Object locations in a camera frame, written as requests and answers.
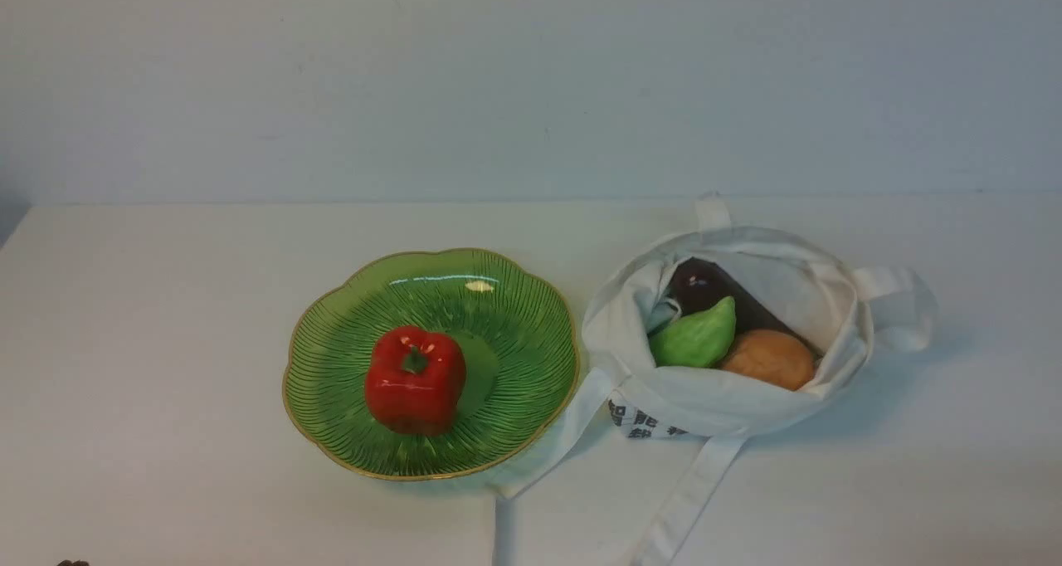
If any green chayote vegetable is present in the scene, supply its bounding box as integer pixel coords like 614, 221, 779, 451
649, 296, 737, 368

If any red bell pepper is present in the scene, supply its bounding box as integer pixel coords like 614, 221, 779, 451
364, 325, 466, 438

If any white cloth tote bag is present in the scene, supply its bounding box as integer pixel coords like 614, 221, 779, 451
490, 196, 938, 565

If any dark purple eggplant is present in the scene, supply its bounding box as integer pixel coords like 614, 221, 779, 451
666, 257, 797, 336

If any green glass plate gold rim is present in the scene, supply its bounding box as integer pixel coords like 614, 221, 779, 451
282, 248, 580, 482

